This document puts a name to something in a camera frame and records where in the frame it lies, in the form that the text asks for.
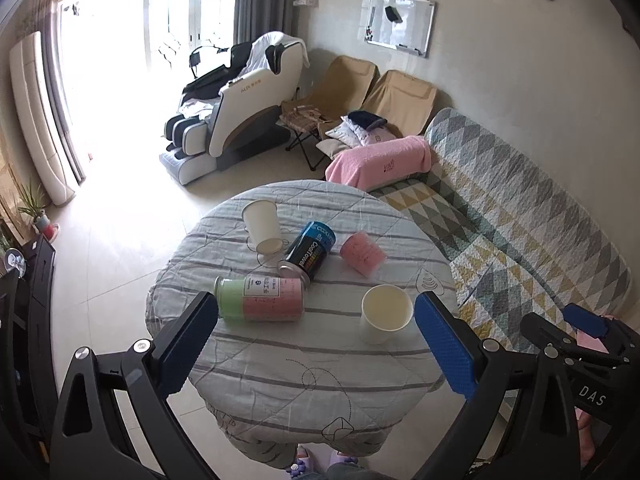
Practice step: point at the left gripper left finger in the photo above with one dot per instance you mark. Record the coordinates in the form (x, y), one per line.
(90, 439)

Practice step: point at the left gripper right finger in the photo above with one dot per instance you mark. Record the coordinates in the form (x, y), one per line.
(542, 439)

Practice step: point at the white paper cup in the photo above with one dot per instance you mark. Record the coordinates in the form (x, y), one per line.
(385, 311)
(263, 226)

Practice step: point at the pink translucent plastic cup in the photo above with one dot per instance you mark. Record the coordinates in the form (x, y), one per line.
(362, 254)

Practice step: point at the white paper cup lying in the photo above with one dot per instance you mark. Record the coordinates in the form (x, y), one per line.
(263, 226)

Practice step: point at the pink cloth on sofa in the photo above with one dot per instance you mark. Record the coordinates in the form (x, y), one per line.
(591, 330)

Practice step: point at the dark tv cabinet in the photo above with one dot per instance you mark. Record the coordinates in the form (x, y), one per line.
(29, 396)

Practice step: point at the triangle patterned quilted sofa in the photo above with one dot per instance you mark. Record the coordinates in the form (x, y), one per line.
(516, 242)

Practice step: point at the purple slipper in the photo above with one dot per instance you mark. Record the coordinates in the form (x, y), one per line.
(303, 466)

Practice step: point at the pink green lidded canister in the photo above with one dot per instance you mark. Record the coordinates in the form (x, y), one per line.
(259, 299)

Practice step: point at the striped grey tablecloth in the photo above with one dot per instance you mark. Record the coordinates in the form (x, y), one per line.
(314, 380)

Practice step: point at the potted green plant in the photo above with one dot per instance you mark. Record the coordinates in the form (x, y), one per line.
(33, 205)

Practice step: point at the black blue CoolTowel can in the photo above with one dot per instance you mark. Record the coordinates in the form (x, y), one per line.
(309, 250)

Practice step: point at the pink towel on armrest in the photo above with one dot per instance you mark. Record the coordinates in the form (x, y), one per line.
(370, 167)

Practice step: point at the beige folding chair right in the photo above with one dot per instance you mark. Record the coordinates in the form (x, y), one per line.
(406, 102)

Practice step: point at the beige folding chair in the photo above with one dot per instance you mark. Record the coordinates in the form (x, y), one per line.
(343, 89)
(406, 102)

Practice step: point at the white patterned pillow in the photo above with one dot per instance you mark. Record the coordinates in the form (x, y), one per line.
(355, 136)

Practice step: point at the white massage chair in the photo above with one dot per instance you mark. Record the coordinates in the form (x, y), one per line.
(232, 113)

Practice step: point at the white standing air conditioner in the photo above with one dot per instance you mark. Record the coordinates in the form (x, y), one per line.
(34, 111)

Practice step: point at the beige folding chair left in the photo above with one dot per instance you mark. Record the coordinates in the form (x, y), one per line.
(343, 89)

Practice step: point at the white wall whiteboard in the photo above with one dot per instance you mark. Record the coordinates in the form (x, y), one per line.
(399, 25)

